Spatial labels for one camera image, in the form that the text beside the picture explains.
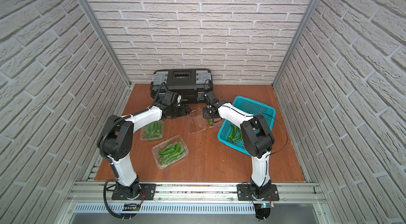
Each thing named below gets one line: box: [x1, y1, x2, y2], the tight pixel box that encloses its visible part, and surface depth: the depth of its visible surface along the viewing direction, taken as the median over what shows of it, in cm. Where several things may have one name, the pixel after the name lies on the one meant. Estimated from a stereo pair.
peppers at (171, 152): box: [158, 141, 186, 166], surface depth 85 cm
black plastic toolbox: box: [150, 68, 214, 104], surface depth 102 cm
